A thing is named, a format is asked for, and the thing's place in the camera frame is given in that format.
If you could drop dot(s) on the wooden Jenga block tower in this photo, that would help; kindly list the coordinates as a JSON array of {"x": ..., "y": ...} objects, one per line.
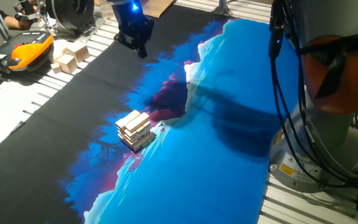
[{"x": 134, "y": 130}]

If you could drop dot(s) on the black round spool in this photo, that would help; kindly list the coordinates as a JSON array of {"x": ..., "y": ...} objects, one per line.
[{"x": 70, "y": 12}]

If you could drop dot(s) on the black handheld controller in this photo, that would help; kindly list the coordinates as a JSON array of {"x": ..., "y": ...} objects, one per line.
[{"x": 26, "y": 7}]

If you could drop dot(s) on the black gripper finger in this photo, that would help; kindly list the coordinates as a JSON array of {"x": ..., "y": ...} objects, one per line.
[
  {"x": 148, "y": 31},
  {"x": 129, "y": 40}
]

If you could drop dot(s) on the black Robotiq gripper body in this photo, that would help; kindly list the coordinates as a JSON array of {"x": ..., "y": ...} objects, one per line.
[{"x": 129, "y": 18}]

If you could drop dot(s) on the flat brown cardboard sheet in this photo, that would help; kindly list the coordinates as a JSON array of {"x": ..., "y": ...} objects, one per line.
[{"x": 157, "y": 7}]

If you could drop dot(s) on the blue black printed cloth mat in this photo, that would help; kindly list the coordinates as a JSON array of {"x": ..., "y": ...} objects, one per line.
[{"x": 197, "y": 155}]

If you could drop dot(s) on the small wooden block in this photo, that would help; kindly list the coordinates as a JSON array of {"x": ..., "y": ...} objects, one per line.
[{"x": 56, "y": 68}]

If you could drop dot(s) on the orange black teach pendant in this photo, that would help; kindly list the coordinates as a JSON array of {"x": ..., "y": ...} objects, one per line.
[{"x": 23, "y": 51}]

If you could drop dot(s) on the person's bare hand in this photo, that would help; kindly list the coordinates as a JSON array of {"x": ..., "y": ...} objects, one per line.
[{"x": 26, "y": 22}]

